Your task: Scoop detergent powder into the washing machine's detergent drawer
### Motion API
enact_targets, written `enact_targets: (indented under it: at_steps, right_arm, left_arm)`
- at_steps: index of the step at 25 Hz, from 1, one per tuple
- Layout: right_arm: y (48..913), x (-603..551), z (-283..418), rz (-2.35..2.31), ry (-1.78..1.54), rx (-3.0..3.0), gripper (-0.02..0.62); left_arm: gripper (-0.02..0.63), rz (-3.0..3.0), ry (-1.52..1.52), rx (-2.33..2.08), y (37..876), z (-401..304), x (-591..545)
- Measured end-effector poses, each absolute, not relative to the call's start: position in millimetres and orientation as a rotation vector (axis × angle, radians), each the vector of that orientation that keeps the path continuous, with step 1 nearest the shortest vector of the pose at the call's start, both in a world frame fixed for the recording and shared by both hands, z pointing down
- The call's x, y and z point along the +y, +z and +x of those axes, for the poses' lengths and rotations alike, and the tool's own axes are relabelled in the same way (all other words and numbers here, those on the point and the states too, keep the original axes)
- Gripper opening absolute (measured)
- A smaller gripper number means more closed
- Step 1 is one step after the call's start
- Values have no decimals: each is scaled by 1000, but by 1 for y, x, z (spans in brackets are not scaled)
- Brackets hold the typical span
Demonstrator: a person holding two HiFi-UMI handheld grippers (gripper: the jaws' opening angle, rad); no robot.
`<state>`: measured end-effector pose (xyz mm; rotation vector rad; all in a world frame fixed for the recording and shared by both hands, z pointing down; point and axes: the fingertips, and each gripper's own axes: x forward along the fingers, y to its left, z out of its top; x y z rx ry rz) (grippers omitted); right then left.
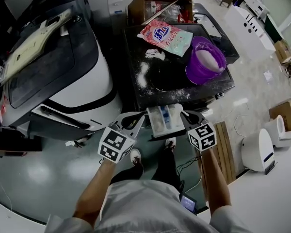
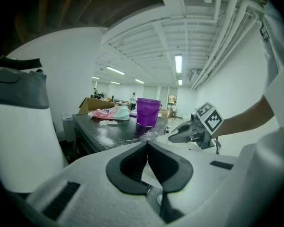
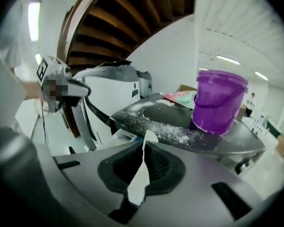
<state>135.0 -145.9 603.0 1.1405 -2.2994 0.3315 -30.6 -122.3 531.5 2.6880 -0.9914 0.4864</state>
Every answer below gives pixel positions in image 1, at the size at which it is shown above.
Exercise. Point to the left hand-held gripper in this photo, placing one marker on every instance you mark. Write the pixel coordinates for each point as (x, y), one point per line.
(114, 141)

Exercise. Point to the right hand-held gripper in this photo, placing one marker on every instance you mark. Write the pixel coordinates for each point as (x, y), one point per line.
(202, 136)

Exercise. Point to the white plastic spoon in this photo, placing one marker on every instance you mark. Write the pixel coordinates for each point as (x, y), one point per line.
(178, 108)

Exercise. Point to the white detergent drawer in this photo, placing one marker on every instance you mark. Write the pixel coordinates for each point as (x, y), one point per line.
(160, 125)

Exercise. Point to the person's right forearm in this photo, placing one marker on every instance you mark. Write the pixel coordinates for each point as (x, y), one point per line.
(215, 183)

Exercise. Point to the person's left forearm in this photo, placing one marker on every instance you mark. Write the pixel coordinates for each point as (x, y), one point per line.
(94, 195)

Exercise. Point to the pink detergent pouch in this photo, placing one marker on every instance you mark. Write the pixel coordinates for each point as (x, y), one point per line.
(165, 36)

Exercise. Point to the person's right shoe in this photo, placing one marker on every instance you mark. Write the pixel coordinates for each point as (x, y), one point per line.
(171, 144)

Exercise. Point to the person's shoe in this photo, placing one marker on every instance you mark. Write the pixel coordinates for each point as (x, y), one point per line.
(136, 159)
(171, 144)

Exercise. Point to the person's left shoe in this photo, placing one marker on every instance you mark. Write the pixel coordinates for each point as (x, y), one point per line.
(136, 159)

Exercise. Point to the purple plastic bucket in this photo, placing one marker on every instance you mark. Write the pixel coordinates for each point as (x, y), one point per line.
(201, 75)

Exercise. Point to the wooden pallet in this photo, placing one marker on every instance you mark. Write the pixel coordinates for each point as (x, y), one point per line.
(223, 159)

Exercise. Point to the white and black washing machine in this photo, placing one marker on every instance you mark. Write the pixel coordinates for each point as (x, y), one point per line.
(97, 81)

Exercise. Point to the person's black trousers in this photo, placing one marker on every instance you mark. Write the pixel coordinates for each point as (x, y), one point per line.
(165, 166)

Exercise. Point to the small white tag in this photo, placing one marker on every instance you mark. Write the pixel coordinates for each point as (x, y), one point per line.
(69, 143)

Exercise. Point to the round white toilet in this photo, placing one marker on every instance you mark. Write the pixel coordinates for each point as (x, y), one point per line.
(257, 152)

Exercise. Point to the black sink cabinet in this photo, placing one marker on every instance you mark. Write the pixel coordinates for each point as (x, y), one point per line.
(223, 47)

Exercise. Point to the small screen device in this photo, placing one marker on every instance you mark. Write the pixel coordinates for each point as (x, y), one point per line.
(188, 204)

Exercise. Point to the white paper sheet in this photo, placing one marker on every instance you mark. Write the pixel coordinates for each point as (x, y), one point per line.
(268, 77)

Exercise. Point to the white toilet with raised lid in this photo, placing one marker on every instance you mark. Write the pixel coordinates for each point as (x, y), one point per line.
(280, 130)

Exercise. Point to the person's white shirt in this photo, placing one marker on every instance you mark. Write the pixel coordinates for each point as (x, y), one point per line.
(148, 210)

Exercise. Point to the brown cardboard box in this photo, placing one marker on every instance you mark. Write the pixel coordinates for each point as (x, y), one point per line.
(281, 113)

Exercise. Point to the red plastic packet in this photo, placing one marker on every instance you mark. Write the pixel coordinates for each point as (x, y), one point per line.
(184, 17)

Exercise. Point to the white bathtub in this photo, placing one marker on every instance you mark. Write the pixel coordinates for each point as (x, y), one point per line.
(249, 33)

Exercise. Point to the long wooden stick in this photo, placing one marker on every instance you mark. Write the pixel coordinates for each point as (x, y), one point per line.
(160, 12)

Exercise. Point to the closed cardboard box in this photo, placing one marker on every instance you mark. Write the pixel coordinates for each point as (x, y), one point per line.
(283, 51)

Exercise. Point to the green bathtub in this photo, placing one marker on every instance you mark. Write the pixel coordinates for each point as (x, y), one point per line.
(274, 28)

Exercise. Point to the cream plastic panel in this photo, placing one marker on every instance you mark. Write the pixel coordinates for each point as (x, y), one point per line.
(31, 47)

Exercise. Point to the white cabinet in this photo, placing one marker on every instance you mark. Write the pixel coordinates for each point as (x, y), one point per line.
(257, 6)

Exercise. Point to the white wall box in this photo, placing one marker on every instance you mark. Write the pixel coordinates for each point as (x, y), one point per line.
(116, 6)

